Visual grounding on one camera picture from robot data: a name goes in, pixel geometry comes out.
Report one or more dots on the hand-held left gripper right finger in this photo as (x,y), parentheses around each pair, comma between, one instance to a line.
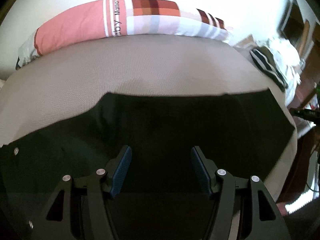
(201,172)

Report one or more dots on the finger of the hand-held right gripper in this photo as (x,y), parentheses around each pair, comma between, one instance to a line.
(302,114)

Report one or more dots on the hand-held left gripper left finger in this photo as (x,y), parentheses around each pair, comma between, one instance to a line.
(122,170)

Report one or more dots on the black pants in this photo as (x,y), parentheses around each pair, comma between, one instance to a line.
(162,122)

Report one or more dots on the brown wooden cabinet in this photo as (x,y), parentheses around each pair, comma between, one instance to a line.
(310,62)

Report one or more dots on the white clothes pile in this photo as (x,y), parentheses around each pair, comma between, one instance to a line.
(287,55)

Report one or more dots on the dark striped cloth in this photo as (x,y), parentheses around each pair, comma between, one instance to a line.
(266,63)

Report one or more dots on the brown cardboard box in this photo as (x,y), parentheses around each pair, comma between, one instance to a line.
(250,42)

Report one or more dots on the dark flat screen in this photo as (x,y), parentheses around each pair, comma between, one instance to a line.
(293,22)

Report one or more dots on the pink patterned pillow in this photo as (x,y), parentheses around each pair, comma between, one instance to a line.
(75,22)

